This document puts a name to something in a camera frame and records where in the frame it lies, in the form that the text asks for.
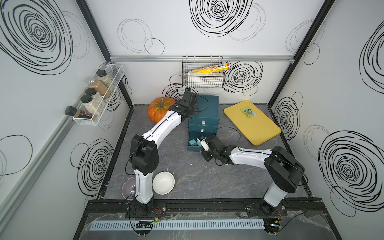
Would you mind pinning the spice jar far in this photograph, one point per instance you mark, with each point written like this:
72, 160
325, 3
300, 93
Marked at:
104, 77

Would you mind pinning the yellow cutting board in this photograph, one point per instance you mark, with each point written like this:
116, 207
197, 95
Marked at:
256, 126

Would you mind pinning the orange pumpkin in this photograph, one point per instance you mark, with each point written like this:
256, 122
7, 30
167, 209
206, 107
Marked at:
159, 107

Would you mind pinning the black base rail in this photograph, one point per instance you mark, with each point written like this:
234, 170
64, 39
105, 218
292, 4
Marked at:
252, 207

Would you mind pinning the white spice jar middle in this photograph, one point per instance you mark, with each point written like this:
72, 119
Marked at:
96, 96

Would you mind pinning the brown spice jar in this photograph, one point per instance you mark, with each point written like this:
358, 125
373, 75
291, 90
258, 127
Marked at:
101, 88

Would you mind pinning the clear acrylic spice shelf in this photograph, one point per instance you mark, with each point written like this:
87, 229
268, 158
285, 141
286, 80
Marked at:
112, 103

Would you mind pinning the teal plug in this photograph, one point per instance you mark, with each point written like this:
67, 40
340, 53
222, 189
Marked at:
193, 142

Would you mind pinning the yellow tube package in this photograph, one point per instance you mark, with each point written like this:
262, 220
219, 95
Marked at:
212, 69

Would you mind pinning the white spice jar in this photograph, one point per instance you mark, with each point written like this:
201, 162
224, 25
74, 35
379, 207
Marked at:
96, 96
92, 105

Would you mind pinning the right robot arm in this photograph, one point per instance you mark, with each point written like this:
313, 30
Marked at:
285, 171

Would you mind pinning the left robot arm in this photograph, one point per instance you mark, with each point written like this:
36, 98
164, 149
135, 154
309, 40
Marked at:
144, 154

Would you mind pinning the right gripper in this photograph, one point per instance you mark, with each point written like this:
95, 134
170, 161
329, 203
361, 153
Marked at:
204, 153

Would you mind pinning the black wire basket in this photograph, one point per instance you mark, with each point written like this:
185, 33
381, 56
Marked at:
197, 80

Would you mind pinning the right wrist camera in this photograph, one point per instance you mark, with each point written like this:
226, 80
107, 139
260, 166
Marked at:
203, 143

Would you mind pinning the white spice jar near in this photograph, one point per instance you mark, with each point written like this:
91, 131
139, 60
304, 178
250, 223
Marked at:
92, 105

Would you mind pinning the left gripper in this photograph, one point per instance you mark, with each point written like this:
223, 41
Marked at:
195, 108

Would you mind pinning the white bowl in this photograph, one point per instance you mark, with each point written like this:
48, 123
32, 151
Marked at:
163, 183

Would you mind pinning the grey slotted cable duct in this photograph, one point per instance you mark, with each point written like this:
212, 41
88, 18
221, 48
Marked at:
244, 224

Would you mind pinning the dark spice jar lying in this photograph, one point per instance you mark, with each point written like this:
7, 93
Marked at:
77, 113

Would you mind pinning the teal drawer cabinet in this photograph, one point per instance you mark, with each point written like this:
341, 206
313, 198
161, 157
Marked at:
206, 121

